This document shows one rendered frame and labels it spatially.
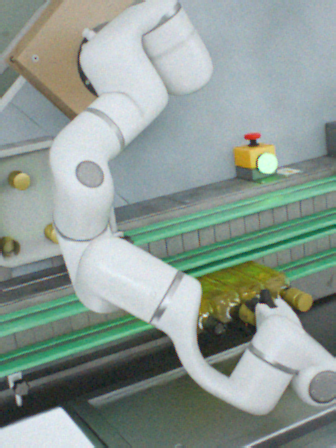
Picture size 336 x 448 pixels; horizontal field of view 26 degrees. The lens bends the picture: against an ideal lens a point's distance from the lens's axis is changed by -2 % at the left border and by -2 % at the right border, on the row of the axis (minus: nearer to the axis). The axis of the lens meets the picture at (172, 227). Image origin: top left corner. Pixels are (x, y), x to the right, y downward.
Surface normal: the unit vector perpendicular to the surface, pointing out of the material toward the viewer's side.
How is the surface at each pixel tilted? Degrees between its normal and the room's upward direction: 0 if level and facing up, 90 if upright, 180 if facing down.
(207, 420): 91
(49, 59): 0
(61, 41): 0
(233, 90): 0
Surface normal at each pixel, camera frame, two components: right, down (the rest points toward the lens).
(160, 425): -0.13, -0.95
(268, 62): 0.47, 0.18
